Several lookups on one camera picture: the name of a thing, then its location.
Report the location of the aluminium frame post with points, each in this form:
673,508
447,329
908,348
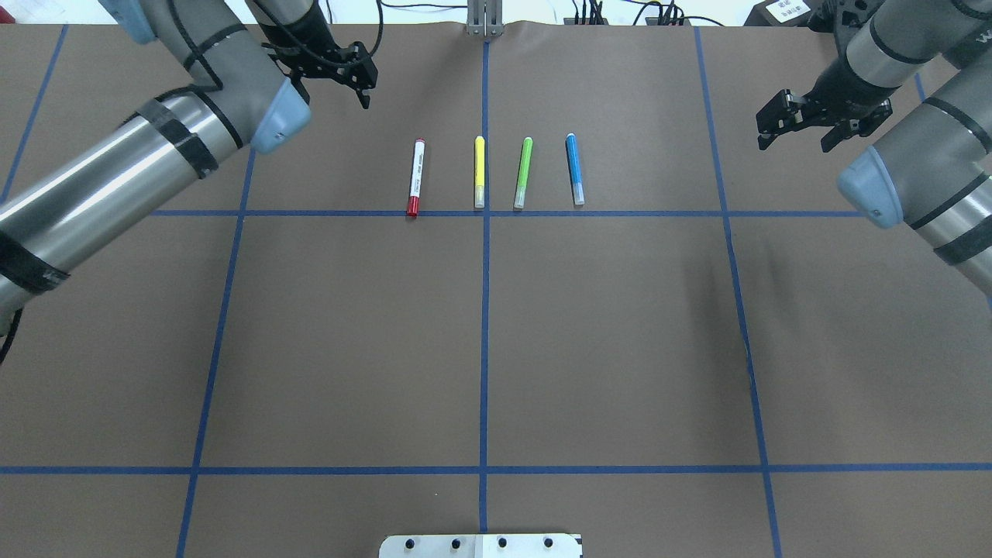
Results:
485,18

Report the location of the green highlighter pen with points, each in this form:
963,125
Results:
523,175

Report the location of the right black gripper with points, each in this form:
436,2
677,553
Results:
836,84

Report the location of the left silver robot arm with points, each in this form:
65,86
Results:
243,92

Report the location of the black power adapter box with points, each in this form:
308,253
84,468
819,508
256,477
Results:
781,13

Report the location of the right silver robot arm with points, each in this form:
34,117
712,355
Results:
926,170

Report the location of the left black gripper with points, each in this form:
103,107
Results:
301,44

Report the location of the yellow highlighter pen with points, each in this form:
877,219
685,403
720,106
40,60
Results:
479,172

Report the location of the red white marker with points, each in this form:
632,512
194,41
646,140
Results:
417,174

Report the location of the white metal base plate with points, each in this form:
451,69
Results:
484,545

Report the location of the blue highlighter pen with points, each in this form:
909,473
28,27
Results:
575,169

